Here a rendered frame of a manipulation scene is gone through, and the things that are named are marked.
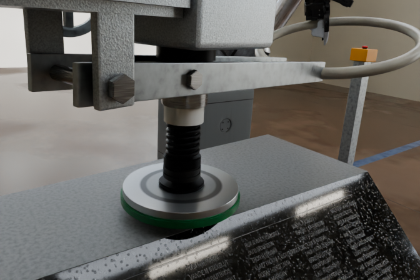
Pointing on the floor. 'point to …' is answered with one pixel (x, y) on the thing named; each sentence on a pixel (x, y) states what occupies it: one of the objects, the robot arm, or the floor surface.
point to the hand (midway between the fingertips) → (325, 39)
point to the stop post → (355, 105)
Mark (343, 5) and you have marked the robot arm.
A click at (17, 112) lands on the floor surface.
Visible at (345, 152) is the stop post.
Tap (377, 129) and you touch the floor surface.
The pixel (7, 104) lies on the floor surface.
